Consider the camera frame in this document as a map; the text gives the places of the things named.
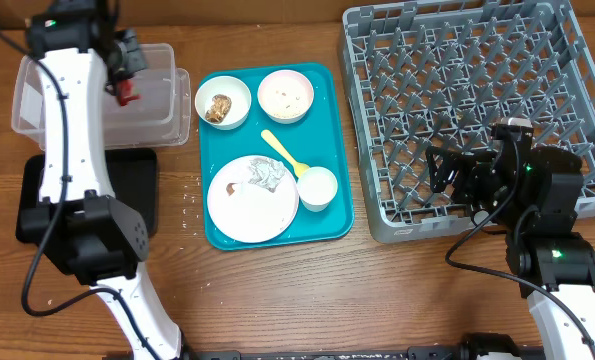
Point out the clear plastic bin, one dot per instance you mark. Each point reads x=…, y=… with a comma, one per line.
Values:
x=160, y=117

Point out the white bowl with brown food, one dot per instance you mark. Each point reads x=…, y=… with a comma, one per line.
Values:
x=232, y=87

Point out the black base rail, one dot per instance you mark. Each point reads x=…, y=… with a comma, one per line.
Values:
x=473, y=346

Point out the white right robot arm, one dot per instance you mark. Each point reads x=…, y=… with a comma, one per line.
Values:
x=532, y=192

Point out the brown food chunk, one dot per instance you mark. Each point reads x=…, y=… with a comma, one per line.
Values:
x=219, y=108

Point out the yellow plastic spoon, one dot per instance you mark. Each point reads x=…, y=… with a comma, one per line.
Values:
x=298, y=168

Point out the white mint cup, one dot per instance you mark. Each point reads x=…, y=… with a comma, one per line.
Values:
x=317, y=187

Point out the grey dish rack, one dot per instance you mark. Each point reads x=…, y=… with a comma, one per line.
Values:
x=419, y=74

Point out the teal plastic tray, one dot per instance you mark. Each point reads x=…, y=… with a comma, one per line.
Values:
x=317, y=140

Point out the black tray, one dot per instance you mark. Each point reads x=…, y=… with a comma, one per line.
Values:
x=134, y=175

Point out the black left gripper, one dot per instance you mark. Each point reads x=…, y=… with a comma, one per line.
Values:
x=129, y=38

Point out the white napkin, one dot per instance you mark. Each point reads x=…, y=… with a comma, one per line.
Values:
x=266, y=173

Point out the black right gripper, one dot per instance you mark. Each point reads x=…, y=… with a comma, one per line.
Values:
x=469, y=175

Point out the pink bowl with rice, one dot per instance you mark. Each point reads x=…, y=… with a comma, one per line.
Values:
x=285, y=96

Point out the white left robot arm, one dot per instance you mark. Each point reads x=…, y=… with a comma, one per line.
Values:
x=77, y=222

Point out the red snack wrapper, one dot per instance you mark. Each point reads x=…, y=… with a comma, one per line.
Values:
x=126, y=92

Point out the large white plate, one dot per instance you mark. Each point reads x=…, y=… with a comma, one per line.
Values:
x=247, y=213

